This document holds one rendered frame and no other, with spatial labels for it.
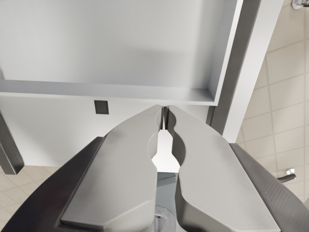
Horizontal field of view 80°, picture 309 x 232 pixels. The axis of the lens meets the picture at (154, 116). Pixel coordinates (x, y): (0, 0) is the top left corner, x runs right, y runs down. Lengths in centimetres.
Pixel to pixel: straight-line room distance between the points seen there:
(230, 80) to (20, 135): 28
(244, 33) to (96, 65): 15
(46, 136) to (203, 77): 23
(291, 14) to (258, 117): 61
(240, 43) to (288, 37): 109
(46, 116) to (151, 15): 18
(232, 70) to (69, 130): 22
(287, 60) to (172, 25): 116
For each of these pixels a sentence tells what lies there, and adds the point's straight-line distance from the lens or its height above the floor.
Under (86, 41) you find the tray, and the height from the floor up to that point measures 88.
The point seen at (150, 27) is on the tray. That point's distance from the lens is 20.
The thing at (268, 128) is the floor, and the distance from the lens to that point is 153.
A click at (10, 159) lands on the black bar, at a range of 34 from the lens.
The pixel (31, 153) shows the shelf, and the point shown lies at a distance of 34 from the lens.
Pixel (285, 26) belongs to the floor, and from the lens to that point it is 126.
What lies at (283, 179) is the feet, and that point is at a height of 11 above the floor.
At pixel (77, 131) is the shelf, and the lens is 28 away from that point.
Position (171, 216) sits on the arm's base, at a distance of 56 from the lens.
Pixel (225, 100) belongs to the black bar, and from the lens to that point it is 22.
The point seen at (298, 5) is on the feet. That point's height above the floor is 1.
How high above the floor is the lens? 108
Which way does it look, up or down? 58 degrees down
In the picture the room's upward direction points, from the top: 177 degrees counter-clockwise
